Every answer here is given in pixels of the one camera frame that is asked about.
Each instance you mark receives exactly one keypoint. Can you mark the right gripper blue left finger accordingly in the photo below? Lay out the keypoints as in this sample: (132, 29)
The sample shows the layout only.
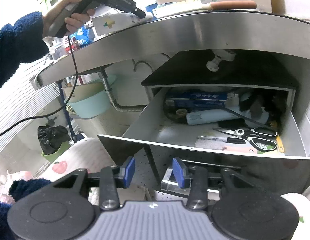
(114, 177)

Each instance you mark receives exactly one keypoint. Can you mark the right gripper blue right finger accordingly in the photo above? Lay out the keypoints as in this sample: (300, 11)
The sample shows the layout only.
(195, 179)

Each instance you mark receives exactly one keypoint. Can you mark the black drawer with metal handle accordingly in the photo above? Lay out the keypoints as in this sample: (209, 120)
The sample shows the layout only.
(155, 140)

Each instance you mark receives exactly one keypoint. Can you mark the right blue fleece forearm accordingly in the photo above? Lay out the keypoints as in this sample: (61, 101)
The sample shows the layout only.
(18, 190)

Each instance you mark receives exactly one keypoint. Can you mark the left blue fleece forearm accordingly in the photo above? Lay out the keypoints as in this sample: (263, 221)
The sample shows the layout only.
(20, 43)

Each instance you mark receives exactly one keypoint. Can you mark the blue snack bag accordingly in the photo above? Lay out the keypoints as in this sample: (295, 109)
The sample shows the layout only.
(84, 36)

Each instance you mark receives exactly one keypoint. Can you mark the black marker pen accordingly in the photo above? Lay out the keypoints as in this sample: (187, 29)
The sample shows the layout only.
(231, 140)

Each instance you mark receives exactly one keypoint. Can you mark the green bin with black bag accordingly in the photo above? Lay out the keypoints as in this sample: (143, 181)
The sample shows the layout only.
(54, 141)

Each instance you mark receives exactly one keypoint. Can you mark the teal plastic basin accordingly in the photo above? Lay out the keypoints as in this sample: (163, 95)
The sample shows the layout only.
(90, 107)

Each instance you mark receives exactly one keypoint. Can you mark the blue rectangular carton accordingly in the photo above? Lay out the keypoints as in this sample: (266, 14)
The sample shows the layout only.
(201, 100)

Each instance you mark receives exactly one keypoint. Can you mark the beige plastic basin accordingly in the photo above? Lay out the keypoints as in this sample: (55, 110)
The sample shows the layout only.
(85, 91)

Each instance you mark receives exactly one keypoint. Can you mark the steel edged black countertop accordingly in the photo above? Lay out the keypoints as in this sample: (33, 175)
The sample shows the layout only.
(243, 30)

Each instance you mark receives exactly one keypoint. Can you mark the black handled scissors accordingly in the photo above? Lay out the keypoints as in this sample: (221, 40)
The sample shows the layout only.
(261, 138)

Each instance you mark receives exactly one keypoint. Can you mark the cream brush with brown handle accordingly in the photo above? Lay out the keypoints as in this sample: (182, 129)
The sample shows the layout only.
(185, 7)

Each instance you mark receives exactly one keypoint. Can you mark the white plastic hook bracket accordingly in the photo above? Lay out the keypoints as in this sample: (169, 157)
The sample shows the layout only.
(219, 56)

